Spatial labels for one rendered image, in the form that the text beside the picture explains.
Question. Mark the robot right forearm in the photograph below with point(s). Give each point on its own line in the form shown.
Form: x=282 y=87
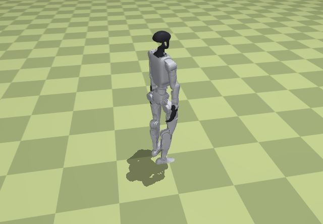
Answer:
x=175 y=97

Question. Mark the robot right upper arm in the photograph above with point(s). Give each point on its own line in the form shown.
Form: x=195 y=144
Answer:
x=171 y=68

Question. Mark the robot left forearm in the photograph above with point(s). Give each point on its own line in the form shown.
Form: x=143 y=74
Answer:
x=152 y=83

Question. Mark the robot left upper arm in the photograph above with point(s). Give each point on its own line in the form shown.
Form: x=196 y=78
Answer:
x=149 y=53

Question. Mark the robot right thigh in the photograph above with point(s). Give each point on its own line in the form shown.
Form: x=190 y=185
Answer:
x=170 y=125

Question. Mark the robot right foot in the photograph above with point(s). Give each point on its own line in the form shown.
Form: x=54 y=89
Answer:
x=168 y=160

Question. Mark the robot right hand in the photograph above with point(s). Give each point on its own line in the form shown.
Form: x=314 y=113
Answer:
x=173 y=114

